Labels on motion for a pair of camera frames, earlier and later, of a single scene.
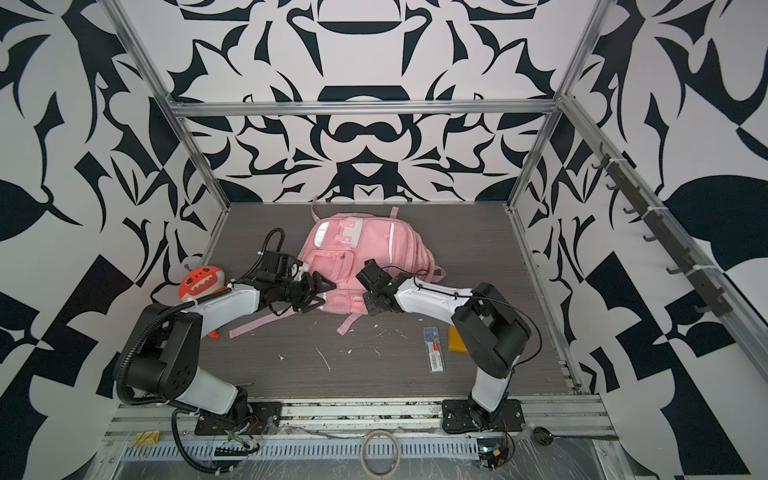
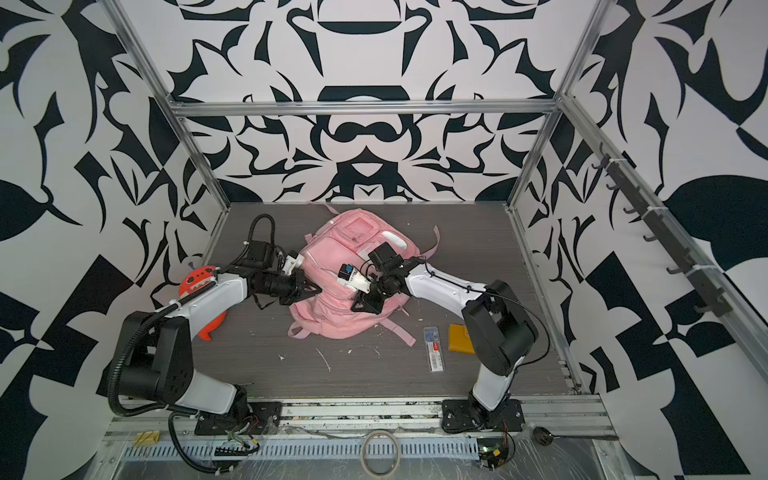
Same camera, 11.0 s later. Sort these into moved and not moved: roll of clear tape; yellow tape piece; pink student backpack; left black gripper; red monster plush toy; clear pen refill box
Moved: left black gripper; pink student backpack
Not moved: yellow tape piece; roll of clear tape; red monster plush toy; clear pen refill box
